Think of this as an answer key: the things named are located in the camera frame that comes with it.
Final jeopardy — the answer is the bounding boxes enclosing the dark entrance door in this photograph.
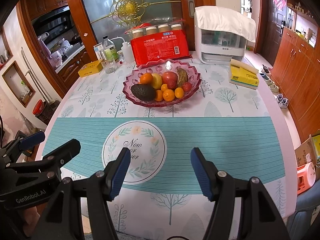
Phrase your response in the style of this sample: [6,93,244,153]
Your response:
[260,0,287,55]

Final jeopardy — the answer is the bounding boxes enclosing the clear bottle green label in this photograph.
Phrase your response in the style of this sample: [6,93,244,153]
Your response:
[102,35,118,60]

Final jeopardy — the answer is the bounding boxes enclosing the brown overripe banana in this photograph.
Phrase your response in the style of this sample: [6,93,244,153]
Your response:
[176,68,189,87]

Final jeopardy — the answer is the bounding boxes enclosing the clear drinking glass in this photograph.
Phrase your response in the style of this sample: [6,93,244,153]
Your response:
[101,55,118,74]

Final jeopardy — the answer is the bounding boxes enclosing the red apple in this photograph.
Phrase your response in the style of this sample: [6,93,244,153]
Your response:
[162,71,178,85]

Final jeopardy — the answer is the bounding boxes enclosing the tall wooden cabinet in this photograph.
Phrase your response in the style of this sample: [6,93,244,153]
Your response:
[271,0,320,140]

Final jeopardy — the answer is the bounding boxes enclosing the wooden kitchen base cabinet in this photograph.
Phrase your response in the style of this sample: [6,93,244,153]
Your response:
[56,44,92,85]

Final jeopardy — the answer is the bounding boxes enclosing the white towel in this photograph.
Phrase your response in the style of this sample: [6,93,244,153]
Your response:
[194,6,257,43]

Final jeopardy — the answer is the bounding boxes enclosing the brown wicker bin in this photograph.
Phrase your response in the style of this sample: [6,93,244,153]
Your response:
[35,102,54,125]

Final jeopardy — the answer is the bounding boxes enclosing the wooden wall niche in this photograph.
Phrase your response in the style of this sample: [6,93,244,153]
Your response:
[2,61,35,108]

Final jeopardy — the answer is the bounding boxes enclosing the pink plastic stool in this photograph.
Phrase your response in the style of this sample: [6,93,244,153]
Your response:
[297,162,315,195]

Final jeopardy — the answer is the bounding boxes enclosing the grey metal pole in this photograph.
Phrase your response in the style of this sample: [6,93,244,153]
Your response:
[21,46,48,105]

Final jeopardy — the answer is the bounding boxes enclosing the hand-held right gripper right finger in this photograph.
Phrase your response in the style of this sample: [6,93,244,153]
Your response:
[190,147,285,240]

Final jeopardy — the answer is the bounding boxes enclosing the red paper cup package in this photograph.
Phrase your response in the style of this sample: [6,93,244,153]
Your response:
[125,23,192,64]

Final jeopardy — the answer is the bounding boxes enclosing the yellow spotted pear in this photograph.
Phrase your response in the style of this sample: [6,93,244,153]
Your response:
[151,73,164,90]

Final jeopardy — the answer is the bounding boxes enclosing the yellow cardboard box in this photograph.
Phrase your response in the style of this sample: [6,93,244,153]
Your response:
[78,60,103,78]

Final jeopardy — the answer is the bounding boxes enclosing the white blue sneaker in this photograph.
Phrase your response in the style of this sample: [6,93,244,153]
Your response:
[276,94,289,109]

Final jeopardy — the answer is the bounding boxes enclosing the white countertop appliance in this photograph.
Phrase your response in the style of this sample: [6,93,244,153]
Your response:
[194,6,247,64]

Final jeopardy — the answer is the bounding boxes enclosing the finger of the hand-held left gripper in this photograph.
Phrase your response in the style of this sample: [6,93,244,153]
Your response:
[5,139,81,178]
[0,131,46,158]

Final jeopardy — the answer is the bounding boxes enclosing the gold door ornament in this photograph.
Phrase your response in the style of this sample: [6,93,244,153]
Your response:
[90,0,182,28]

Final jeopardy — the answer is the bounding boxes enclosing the pink kettle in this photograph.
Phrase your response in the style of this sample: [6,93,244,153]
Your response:
[49,39,73,65]

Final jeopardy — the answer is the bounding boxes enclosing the blue chair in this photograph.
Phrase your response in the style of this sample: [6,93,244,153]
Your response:
[285,187,320,240]

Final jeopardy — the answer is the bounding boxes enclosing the yellow tissue pack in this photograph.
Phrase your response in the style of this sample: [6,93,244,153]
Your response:
[229,59,259,90]

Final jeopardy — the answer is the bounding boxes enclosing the pink glass bowl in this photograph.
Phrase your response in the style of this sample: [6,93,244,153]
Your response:
[122,59,202,108]

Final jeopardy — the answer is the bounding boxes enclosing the beige shoe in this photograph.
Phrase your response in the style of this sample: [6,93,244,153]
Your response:
[267,80,279,93]

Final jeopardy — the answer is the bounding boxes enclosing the dark green avocado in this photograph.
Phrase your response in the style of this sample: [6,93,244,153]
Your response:
[131,84,156,102]

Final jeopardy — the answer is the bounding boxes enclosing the black range hood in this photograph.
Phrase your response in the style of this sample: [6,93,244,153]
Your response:
[32,6,75,34]

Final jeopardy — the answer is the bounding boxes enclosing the brown cardboard box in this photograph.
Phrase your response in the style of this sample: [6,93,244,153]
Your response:
[294,134,319,167]

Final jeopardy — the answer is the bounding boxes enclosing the red lid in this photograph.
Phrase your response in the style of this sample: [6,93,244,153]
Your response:
[33,99,44,115]

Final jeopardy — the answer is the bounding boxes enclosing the small white carton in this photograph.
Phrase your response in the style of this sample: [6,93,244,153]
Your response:
[93,43,104,62]

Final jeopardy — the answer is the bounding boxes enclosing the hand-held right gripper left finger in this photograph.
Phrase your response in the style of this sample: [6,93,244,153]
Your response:
[39,147,132,240]

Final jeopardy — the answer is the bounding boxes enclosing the white squeeze bottle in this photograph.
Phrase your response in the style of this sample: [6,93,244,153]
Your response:
[110,37,135,63]

